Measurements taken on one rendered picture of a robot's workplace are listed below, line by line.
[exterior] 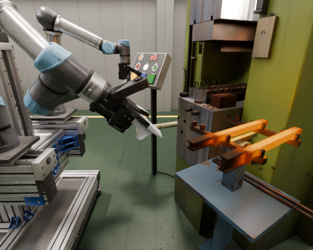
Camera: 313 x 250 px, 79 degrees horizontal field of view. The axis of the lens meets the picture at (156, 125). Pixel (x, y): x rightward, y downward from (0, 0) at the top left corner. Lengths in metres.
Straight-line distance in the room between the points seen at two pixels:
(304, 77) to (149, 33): 3.36
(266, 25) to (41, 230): 1.63
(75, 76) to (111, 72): 3.69
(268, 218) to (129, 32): 3.77
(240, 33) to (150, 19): 2.96
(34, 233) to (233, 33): 1.63
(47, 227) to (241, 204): 1.13
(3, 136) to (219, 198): 0.92
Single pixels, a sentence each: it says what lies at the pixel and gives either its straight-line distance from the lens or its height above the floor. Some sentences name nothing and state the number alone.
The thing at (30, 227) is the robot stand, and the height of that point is 0.21.
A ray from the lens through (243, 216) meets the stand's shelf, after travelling 0.80.
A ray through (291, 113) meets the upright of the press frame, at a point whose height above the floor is 0.96.
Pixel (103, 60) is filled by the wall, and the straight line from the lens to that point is 4.19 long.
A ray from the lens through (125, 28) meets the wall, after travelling 4.11.
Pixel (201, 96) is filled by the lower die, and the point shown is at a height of 0.95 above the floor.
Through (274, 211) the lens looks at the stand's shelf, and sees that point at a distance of 0.86.
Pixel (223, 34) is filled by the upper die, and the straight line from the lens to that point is 1.21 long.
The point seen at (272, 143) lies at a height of 0.95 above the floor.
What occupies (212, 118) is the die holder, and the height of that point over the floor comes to 0.87.
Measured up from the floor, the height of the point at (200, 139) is 0.95.
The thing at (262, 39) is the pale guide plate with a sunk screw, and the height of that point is 1.26.
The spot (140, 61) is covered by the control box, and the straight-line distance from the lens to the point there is 1.72.
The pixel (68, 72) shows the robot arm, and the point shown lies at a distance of 0.49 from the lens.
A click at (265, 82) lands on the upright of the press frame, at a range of 1.08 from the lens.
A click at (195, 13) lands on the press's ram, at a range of 1.33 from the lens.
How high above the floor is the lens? 1.21
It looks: 21 degrees down
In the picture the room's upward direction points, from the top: straight up
